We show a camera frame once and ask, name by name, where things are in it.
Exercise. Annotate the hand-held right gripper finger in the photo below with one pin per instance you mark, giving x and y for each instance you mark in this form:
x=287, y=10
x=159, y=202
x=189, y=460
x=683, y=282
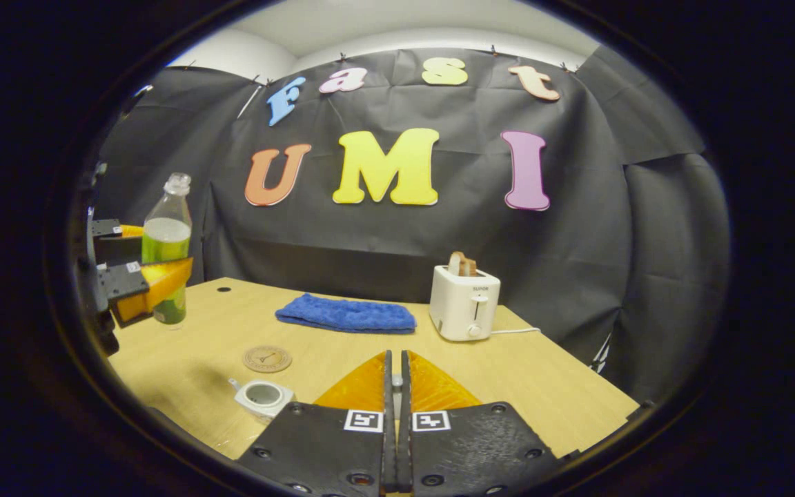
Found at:
x=406, y=442
x=389, y=442

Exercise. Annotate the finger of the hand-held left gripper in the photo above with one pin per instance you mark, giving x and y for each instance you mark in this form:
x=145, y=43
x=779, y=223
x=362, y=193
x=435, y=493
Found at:
x=121, y=279
x=118, y=248

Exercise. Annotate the clear water bottle green label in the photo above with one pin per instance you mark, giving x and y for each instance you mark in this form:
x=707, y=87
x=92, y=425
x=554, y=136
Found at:
x=166, y=238

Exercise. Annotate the white teacup lid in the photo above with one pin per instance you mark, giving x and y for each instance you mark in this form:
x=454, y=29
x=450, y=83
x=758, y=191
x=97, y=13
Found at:
x=397, y=383

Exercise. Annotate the white teacup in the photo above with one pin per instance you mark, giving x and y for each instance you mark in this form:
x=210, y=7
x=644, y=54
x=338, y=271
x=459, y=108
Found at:
x=263, y=400

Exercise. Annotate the round wooden coaster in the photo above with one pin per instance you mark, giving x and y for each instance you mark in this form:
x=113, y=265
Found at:
x=267, y=359

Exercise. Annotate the blue folded towel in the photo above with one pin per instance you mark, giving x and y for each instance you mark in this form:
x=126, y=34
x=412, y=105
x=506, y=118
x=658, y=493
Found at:
x=346, y=314

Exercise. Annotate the white toaster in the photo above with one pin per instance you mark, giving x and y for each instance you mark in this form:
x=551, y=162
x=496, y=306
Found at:
x=463, y=304

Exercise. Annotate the pale toast slice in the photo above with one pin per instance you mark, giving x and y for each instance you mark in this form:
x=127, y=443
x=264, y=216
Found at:
x=455, y=263

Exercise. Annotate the brown toast slice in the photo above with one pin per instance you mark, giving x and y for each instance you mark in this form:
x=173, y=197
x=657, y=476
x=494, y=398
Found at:
x=470, y=266

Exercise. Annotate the black backdrop cloth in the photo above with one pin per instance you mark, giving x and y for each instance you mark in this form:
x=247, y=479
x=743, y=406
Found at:
x=384, y=241

